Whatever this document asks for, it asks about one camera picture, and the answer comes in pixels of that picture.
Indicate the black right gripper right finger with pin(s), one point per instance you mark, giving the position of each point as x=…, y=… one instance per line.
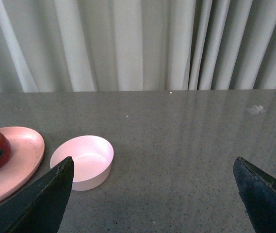
x=257, y=190

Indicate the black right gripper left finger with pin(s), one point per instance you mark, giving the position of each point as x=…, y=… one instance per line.
x=40, y=207

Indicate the pale pink bowl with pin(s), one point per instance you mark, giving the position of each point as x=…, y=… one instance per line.
x=92, y=156

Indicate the pink plate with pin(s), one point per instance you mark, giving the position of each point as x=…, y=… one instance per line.
x=27, y=153

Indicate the crumpled clear tape scrap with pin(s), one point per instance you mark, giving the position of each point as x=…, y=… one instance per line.
x=256, y=109

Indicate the white curtain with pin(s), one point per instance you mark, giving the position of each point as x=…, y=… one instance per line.
x=137, y=45

